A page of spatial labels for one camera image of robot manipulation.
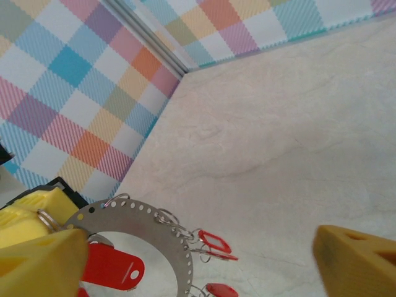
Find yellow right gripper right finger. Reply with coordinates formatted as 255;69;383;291
311;224;396;297

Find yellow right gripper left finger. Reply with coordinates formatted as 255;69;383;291
0;227;90;297

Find key with red tag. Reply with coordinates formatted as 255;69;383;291
79;234;146;293

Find metal keyring plate red tags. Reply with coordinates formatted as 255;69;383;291
66;193;241;297

